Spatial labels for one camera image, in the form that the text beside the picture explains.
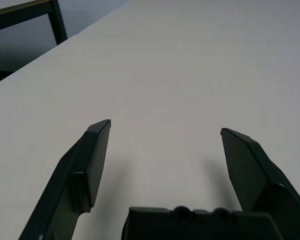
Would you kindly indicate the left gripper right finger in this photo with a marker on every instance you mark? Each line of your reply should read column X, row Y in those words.
column 252, row 175

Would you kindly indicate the black frame side table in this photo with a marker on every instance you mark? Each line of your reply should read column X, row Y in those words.
column 57, row 22

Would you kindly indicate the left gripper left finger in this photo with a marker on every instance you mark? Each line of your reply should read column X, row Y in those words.
column 75, row 175

